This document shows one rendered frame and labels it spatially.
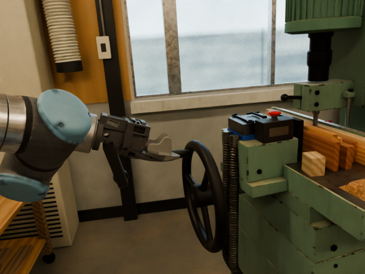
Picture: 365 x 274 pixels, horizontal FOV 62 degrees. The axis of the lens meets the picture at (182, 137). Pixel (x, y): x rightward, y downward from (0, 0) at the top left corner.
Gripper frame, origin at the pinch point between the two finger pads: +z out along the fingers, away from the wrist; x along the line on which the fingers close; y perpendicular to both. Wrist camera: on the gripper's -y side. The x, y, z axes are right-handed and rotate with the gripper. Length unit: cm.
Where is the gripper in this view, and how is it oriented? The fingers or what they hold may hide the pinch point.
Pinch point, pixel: (174, 158)
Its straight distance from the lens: 77.3
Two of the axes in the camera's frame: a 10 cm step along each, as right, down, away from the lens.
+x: -2.8, -2.5, 9.3
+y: 2.7, -9.5, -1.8
